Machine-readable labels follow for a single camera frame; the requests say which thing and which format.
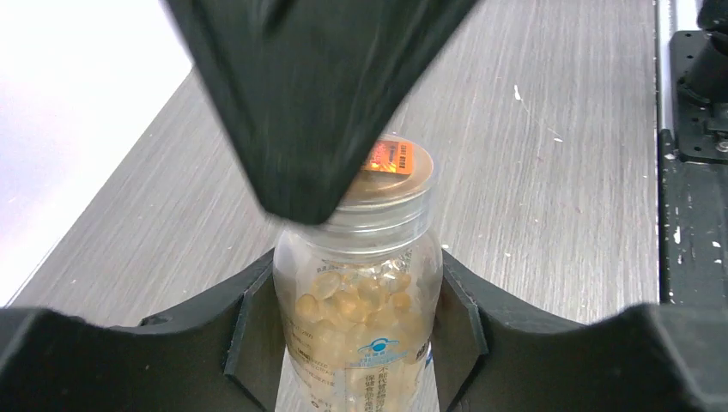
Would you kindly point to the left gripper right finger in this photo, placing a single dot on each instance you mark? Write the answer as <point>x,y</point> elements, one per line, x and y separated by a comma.
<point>495,352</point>

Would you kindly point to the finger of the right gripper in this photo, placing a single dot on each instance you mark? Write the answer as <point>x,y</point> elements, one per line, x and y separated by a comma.
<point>304,88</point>

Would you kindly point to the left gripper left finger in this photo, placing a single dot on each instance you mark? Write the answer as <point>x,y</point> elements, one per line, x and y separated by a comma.
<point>220,350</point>

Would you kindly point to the white bottle cap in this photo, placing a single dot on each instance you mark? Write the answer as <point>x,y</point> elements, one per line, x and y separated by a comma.
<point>396,169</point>

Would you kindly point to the clear pill bottle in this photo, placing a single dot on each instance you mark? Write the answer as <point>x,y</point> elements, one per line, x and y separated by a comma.
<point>358,296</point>

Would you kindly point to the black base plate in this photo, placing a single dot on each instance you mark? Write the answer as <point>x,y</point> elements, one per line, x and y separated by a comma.
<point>692,173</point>

